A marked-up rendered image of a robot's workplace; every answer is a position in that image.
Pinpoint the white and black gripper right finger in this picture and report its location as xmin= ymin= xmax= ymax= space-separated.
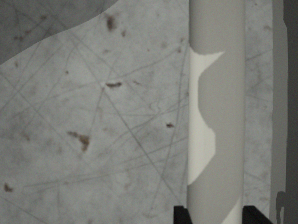
xmin=242 ymin=206 xmax=273 ymax=224

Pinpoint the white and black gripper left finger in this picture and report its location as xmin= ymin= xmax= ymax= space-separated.
xmin=173 ymin=206 xmax=193 ymax=224

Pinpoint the grey wall panel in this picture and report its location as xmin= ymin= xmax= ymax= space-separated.
xmin=269 ymin=0 xmax=298 ymax=224

